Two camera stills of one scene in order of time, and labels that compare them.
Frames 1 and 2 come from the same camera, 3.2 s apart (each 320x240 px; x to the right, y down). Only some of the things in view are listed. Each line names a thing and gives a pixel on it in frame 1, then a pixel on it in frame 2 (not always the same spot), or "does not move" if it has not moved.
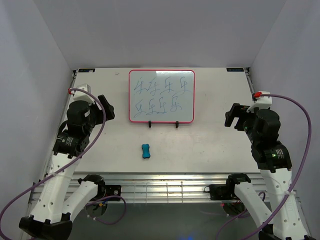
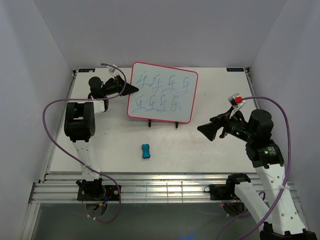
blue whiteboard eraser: [145, 150] does not move
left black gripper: [109, 108] to [129, 89]
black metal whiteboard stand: [177, 123] does not move
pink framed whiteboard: [162, 96] does not move
